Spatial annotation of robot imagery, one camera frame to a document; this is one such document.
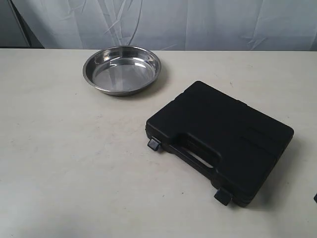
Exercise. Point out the black plastic tool case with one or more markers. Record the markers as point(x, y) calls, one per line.
point(230, 143)

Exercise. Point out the round stainless steel pan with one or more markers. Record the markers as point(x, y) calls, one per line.
point(122, 70)

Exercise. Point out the white backdrop curtain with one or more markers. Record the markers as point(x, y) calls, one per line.
point(200, 25)

